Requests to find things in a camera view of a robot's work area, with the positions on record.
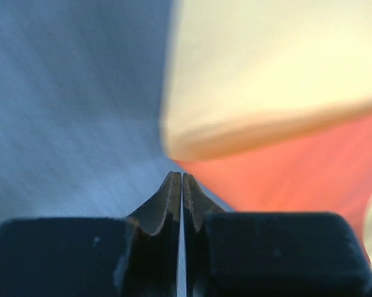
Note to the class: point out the orange wrapping paper sheet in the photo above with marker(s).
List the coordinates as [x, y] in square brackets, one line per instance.
[269, 104]

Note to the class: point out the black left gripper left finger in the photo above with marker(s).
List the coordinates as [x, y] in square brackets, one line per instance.
[132, 256]

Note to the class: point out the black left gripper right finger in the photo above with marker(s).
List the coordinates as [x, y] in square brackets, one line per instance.
[269, 253]

